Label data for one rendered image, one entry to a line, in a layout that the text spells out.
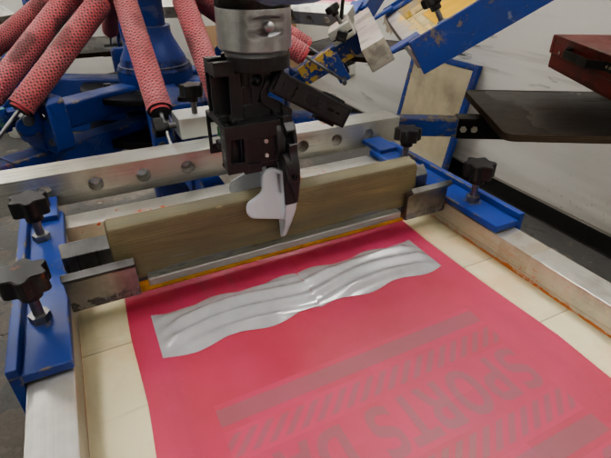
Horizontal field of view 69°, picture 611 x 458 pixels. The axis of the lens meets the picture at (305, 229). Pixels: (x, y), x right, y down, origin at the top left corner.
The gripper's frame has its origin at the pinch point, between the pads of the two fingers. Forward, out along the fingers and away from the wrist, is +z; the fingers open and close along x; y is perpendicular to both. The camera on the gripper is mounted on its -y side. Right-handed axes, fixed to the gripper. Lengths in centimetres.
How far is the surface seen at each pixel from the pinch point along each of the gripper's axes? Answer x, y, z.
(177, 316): 6.0, 15.3, 6.0
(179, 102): -49.5, 1.3, -2.3
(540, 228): -86, -192, 101
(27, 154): -64, 33, 9
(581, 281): 24.0, -26.5, 2.8
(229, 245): 1.5, 7.3, 1.5
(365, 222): 2.8, -11.5, 2.4
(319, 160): -226, -127, 101
